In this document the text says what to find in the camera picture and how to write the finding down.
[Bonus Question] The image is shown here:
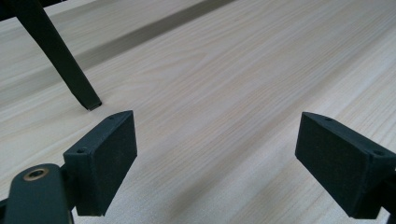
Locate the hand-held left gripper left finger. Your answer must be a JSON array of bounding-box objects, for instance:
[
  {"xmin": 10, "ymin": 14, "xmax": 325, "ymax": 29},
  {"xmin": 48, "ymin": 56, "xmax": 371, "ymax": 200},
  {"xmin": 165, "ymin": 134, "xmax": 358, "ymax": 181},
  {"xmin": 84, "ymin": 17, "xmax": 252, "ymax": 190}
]
[{"xmin": 63, "ymin": 109, "xmax": 138, "ymax": 217}]

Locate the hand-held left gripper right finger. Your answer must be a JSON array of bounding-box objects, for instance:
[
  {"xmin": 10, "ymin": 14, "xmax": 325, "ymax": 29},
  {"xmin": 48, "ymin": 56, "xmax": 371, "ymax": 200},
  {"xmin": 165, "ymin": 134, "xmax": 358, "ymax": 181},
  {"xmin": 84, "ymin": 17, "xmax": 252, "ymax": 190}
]
[{"xmin": 294, "ymin": 111, "xmax": 396, "ymax": 219}]

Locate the black low shelf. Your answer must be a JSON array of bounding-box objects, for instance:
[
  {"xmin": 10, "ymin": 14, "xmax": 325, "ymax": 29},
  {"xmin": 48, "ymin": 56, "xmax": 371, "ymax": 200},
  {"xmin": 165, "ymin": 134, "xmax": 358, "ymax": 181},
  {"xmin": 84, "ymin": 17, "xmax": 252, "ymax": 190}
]
[{"xmin": 0, "ymin": 0, "xmax": 103, "ymax": 112}]

